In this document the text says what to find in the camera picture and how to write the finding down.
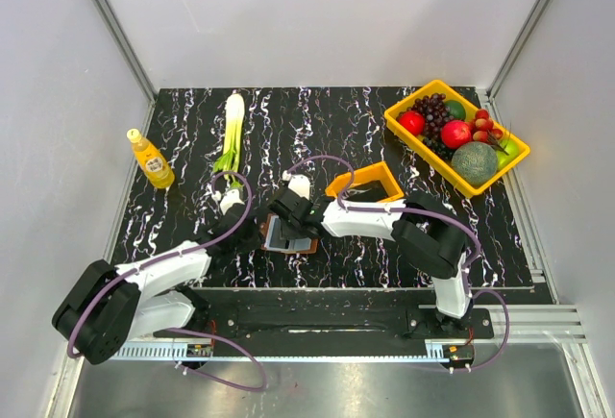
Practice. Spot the brown leather card holder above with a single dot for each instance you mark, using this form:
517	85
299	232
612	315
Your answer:
280	238

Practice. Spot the small orange plastic bin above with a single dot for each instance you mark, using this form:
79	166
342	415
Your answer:
379	173

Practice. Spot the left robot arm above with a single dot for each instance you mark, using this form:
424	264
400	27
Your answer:
110	305

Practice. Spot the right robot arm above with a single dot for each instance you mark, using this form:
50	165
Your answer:
430	238

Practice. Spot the black credit card in bin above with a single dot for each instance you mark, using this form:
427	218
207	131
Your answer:
373	192

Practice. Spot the yellow juice bottle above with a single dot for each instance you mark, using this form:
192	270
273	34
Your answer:
151	161

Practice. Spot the red apple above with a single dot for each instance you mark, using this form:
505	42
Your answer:
413	122

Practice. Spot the dark purple grape bunch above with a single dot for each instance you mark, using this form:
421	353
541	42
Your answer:
436	116

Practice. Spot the red pomegranate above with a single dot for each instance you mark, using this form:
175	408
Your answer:
456	133

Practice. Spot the green netted melon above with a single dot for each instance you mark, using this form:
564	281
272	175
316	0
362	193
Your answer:
475	162

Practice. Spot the dark green avocado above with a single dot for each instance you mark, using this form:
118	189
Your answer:
455	110

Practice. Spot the red lychee cluster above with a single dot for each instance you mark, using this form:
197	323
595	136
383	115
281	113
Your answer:
483	128

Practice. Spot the green apple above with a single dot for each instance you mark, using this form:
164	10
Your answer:
507	153

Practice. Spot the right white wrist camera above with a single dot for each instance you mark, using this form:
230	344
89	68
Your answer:
299	184

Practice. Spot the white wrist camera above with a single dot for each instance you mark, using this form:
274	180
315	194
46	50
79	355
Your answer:
299	184
228	199

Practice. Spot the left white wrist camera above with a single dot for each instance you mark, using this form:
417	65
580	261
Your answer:
228	199

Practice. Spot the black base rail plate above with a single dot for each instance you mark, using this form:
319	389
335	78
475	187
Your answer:
405	313

